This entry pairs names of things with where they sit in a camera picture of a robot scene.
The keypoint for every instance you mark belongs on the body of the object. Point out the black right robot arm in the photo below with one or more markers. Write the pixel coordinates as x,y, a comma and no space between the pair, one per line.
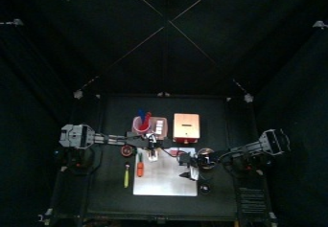
259,146

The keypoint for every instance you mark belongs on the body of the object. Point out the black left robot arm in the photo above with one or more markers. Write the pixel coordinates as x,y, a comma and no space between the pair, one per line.
76,135

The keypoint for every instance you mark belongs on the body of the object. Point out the red white striped sushi toy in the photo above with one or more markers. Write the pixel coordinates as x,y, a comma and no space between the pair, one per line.
174,152

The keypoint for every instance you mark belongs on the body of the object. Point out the white cutting board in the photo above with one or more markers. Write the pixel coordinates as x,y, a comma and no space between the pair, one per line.
163,179

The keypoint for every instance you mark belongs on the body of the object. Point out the white segmented block bar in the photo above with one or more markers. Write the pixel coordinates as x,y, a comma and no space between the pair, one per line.
157,127

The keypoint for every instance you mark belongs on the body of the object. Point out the small dark round bowl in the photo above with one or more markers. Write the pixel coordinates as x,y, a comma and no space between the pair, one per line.
204,188

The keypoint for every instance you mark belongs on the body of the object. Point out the orange toy carrot green leaves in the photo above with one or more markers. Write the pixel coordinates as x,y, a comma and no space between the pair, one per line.
139,170

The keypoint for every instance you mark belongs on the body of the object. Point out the red toy utensil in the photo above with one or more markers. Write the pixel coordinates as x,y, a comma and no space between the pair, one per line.
147,116

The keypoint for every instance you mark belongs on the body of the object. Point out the blue toy utensil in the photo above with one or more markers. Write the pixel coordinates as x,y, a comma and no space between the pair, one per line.
140,115

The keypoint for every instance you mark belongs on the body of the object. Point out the wooden box with red base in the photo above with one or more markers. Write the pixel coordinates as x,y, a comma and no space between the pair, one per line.
186,125

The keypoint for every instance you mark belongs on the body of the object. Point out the metal frame clamp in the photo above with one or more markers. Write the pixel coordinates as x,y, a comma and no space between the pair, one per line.
318,24
247,97
77,94

